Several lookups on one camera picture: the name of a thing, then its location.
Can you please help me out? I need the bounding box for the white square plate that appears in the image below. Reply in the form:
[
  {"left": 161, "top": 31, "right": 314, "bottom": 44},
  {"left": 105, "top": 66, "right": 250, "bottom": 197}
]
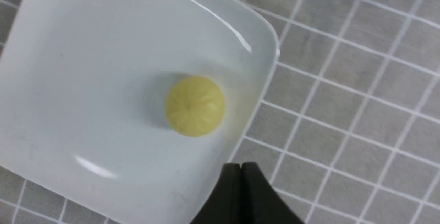
[{"left": 1, "top": 0, "right": 279, "bottom": 224}]

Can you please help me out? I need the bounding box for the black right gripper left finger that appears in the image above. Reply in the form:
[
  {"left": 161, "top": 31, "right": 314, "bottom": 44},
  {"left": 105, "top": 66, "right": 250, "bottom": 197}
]
[{"left": 191, "top": 163, "right": 241, "bottom": 224}]

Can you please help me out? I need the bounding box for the yellow steamed bun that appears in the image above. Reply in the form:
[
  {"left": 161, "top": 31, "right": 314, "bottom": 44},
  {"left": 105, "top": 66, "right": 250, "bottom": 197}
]
[{"left": 164, "top": 75, "right": 226, "bottom": 137}]

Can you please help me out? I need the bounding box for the grey checkered tablecloth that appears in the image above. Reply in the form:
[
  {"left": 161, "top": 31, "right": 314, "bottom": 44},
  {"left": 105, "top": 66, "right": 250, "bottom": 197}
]
[{"left": 1, "top": 0, "right": 439, "bottom": 224}]

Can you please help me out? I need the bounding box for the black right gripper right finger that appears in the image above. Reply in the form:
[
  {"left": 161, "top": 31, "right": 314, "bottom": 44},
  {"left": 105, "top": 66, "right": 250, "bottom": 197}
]
[{"left": 241, "top": 162, "right": 304, "bottom": 224}]

